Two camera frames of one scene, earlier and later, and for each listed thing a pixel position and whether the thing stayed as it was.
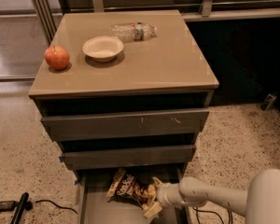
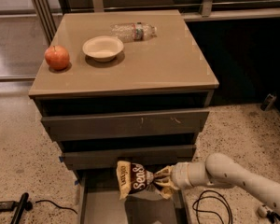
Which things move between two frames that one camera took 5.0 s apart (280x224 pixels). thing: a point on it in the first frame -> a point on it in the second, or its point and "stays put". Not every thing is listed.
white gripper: (163, 193) -> (179, 175)
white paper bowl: (104, 49) stays put
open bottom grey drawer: (94, 207) stays put
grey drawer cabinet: (126, 93) stays put
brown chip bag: (126, 186) -> (133, 177)
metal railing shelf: (194, 2) stays put
